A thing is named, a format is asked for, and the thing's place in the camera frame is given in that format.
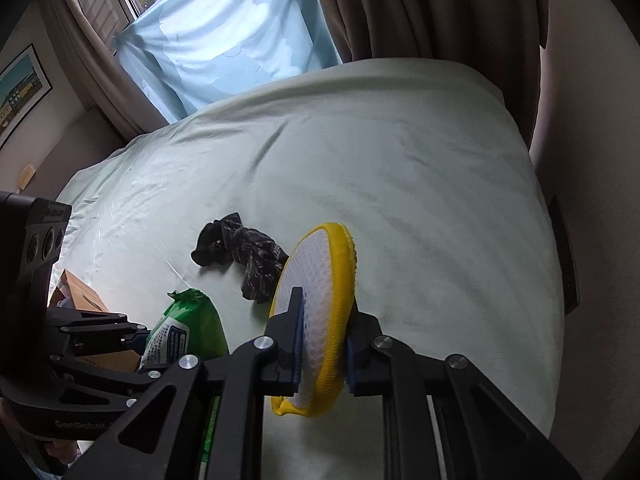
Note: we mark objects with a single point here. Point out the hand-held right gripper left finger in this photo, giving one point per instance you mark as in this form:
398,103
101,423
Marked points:
299,340

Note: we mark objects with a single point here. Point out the cardboard box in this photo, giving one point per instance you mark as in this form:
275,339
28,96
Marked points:
80,295

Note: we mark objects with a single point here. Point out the framed wall poster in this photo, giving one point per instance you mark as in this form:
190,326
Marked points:
20,90

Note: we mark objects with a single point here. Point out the light blue window cloth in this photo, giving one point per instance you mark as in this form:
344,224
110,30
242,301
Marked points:
225,30

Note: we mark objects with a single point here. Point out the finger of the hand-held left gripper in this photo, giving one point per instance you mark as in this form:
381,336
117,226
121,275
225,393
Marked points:
115,375
100,327

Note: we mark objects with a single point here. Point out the light green bed sheet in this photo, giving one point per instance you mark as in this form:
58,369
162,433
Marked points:
400,160

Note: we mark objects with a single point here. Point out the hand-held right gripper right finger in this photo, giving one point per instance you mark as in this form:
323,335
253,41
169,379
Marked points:
356,365

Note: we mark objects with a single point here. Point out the beige headboard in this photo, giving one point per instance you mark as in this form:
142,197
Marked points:
85,160

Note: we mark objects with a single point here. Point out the patterned dark sock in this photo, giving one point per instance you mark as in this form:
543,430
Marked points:
260,265

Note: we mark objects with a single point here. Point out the yellow and white shoe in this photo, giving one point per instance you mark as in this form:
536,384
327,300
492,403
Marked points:
320,280

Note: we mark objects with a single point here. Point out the green tissue packet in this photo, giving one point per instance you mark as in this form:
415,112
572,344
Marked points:
200,320

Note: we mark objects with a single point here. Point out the small beige tag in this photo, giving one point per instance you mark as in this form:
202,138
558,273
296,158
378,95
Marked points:
26,176

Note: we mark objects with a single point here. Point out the brown curtain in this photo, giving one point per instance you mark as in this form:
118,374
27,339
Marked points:
100,60
425,5

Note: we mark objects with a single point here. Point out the plain black sock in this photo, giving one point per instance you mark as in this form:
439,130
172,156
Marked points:
215,245

